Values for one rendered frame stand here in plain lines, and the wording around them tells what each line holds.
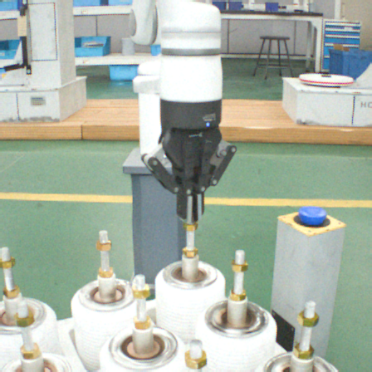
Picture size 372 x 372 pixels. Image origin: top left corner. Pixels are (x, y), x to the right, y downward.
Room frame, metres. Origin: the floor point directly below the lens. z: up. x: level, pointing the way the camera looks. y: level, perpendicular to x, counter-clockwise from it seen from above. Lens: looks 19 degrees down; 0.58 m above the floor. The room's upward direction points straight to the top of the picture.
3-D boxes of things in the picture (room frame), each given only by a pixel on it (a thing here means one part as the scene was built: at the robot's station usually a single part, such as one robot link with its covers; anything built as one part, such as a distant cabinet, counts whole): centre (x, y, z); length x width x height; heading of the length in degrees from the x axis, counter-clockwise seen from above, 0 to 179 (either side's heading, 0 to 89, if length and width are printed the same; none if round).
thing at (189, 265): (0.57, -0.01, 0.26); 0.02 x 0.02 x 0.03
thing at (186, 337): (0.57, -0.01, 0.16); 0.10 x 0.10 x 0.18
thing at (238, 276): (0.47, -0.06, 0.30); 0.01 x 0.01 x 0.08; 4
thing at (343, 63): (4.89, -1.73, 0.19); 0.50 x 0.41 x 0.37; 1
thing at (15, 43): (5.48, 2.00, 0.36); 0.50 x 0.38 x 0.21; 175
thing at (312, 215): (0.61, -0.18, 0.32); 0.04 x 0.04 x 0.02
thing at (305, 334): (0.36, -0.11, 0.30); 0.01 x 0.01 x 0.08; 75
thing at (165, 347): (0.41, 0.05, 0.25); 0.08 x 0.08 x 0.01
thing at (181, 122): (0.57, -0.01, 0.45); 0.08 x 0.08 x 0.09
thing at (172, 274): (0.57, -0.01, 0.25); 0.08 x 0.08 x 0.01
